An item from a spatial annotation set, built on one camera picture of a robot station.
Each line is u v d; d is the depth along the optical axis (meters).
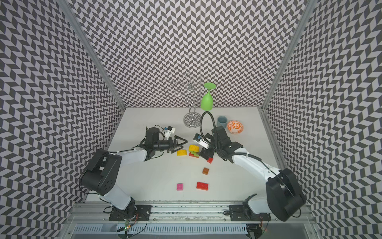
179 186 0.80
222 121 1.04
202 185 0.80
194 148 0.87
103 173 0.46
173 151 0.84
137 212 0.71
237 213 0.73
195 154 0.90
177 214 0.74
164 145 0.77
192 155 0.92
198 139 0.70
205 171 0.86
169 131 0.84
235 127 1.05
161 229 0.69
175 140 0.77
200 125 0.69
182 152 0.90
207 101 0.91
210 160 0.91
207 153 0.73
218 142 0.64
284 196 0.41
